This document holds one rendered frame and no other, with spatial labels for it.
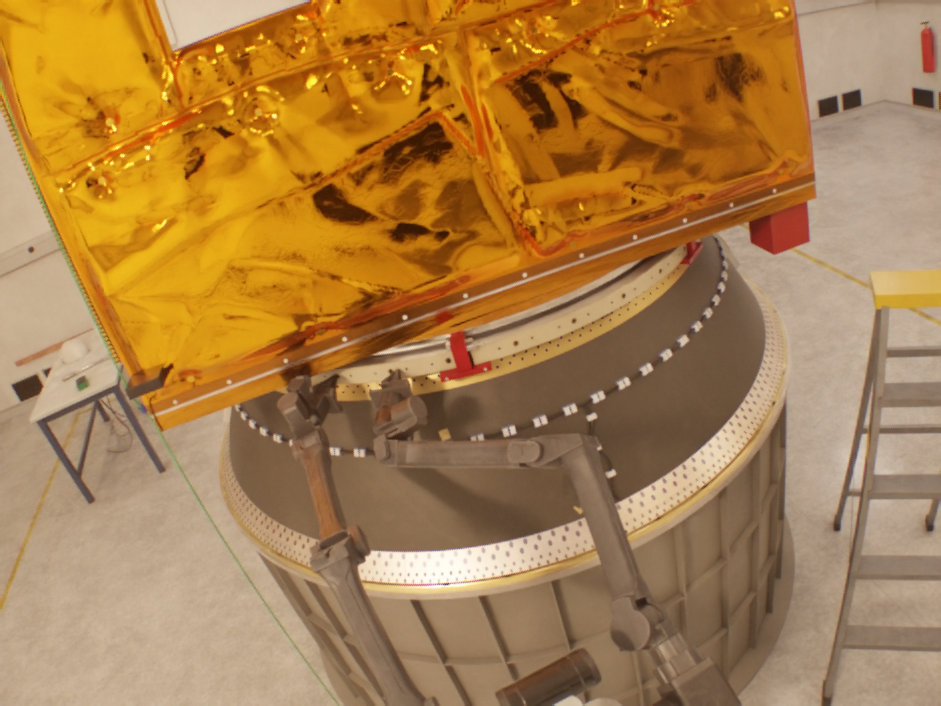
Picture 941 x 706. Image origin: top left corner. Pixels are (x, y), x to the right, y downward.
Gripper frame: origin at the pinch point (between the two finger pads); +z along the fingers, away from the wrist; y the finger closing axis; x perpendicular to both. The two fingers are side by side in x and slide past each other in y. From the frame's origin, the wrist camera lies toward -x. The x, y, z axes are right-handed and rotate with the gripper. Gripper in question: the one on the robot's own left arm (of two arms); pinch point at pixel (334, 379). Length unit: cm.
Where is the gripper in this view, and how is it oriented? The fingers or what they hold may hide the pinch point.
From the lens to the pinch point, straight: 181.7
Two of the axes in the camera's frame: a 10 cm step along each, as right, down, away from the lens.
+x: 3.1, 7.5, 5.9
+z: 2.7, -6.6, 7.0
